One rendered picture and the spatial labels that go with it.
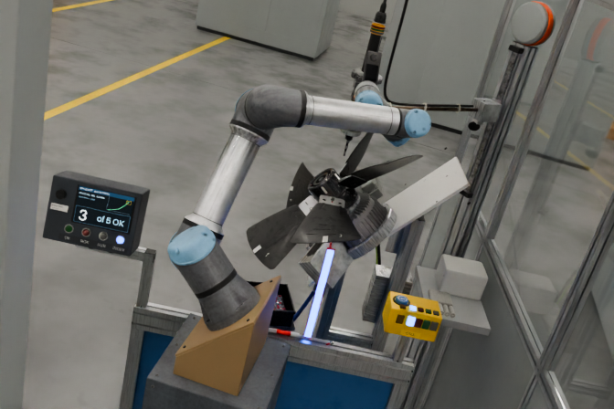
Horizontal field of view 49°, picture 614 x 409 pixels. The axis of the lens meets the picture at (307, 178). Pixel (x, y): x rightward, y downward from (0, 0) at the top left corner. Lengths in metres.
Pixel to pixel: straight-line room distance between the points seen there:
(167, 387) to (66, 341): 1.74
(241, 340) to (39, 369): 1.77
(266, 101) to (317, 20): 7.77
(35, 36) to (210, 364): 1.39
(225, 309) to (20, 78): 1.34
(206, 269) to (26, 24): 1.32
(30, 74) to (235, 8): 9.40
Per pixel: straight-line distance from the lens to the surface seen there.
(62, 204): 2.07
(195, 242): 1.65
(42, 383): 3.23
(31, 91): 0.39
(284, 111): 1.71
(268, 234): 2.46
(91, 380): 3.25
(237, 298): 1.68
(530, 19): 2.66
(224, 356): 1.69
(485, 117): 2.64
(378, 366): 2.25
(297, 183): 2.71
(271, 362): 1.86
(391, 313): 2.10
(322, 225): 2.22
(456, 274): 2.66
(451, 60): 7.75
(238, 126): 1.81
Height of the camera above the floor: 2.15
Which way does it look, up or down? 23 degrees down
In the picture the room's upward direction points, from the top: 14 degrees clockwise
